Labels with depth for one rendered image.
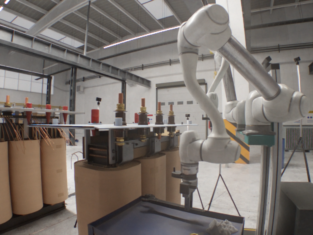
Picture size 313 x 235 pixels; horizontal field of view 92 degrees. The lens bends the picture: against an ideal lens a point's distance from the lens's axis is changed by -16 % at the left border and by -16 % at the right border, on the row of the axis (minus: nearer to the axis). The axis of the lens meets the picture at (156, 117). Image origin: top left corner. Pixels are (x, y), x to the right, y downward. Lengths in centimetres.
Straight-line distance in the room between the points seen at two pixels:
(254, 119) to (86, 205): 124
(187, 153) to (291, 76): 1463
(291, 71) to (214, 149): 1471
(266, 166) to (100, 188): 128
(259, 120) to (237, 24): 620
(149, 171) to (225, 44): 113
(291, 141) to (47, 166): 912
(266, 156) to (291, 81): 1371
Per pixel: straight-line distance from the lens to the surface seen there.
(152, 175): 156
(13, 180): 270
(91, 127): 86
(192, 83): 87
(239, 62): 86
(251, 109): 116
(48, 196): 294
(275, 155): 135
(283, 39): 1612
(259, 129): 115
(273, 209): 146
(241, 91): 637
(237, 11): 744
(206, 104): 82
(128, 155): 126
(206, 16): 76
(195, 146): 83
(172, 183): 200
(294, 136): 946
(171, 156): 191
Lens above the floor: 138
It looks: 2 degrees up
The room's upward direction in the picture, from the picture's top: straight up
